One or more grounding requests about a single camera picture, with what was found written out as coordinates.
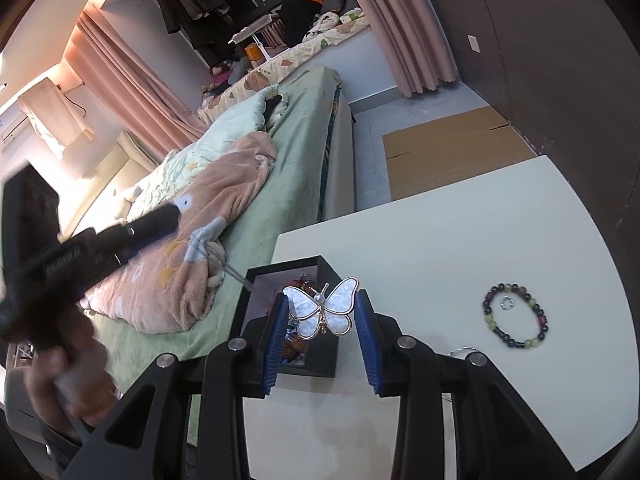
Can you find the white low table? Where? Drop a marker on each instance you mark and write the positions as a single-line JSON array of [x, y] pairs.
[[427, 261]]

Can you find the white wall socket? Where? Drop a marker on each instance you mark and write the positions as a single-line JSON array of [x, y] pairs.
[[474, 45]]

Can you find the pink duck blanket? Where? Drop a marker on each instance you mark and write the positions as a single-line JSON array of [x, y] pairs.
[[165, 288]]

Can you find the light green quilt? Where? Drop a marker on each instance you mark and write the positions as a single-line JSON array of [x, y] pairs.
[[180, 168]]

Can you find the pink right curtain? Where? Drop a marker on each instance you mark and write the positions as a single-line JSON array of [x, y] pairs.
[[414, 44]]

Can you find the beige headboard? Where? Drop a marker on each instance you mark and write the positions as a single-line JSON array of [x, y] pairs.
[[122, 167]]

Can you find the white folding lap desk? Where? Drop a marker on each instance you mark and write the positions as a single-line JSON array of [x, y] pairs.
[[261, 40]]

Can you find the white butterfly brooch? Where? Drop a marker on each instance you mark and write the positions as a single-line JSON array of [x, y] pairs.
[[322, 312]]

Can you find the dark hanging clothes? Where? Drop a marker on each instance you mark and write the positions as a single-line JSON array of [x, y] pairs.
[[203, 23]]

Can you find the left hand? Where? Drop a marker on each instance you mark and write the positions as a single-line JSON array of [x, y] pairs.
[[68, 385]]

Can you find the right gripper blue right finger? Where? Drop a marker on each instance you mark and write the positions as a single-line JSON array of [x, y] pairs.
[[368, 333]]

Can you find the pink curtain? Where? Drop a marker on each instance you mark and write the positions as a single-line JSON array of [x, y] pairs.
[[414, 44], [128, 87]]

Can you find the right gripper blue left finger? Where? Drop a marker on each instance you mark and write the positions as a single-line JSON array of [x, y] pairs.
[[275, 342]]

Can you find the pink left curtain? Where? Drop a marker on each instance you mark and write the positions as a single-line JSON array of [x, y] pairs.
[[128, 87]]

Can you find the plush toys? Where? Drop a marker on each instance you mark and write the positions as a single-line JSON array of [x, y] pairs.
[[225, 74]]

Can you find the green bed sheet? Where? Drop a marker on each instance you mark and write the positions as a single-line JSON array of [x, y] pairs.
[[289, 200]]

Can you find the patterned window seat cushion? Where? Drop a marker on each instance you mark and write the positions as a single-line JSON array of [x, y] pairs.
[[329, 31]]

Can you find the black bag on seat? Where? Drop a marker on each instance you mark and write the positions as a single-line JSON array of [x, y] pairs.
[[298, 17]]

